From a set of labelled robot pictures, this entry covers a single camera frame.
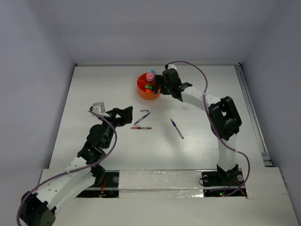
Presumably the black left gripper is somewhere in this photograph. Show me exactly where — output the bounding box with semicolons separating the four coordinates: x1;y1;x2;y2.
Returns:
100;106;132;149

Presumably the red gel pen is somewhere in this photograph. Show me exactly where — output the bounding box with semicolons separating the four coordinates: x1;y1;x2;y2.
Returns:
131;127;152;130

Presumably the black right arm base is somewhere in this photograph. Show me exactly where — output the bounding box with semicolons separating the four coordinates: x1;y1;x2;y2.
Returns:
198;164;247;197

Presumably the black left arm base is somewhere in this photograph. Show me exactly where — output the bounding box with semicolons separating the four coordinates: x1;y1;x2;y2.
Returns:
77;165;119;198

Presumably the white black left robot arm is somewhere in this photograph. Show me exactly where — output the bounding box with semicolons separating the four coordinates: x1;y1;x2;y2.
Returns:
16;106;133;226

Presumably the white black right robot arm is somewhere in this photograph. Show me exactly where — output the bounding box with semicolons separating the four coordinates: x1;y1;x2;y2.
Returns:
154;68;242;185

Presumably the pink capped sticker bottle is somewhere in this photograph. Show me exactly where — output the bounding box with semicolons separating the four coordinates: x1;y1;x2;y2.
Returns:
145;73;155;83

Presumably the orange round divided organizer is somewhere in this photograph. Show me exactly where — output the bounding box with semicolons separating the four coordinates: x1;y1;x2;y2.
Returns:
137;73;160;100

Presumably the purple gel pen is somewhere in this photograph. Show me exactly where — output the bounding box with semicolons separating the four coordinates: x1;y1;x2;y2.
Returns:
134;112;150;125

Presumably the blue ballpoint pen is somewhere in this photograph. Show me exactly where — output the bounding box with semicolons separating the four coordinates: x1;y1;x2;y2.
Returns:
170;119;184;139

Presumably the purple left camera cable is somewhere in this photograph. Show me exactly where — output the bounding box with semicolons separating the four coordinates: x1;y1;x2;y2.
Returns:
16;110;118;226

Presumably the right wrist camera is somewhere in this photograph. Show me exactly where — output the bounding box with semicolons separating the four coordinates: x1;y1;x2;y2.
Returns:
164;64;177;71

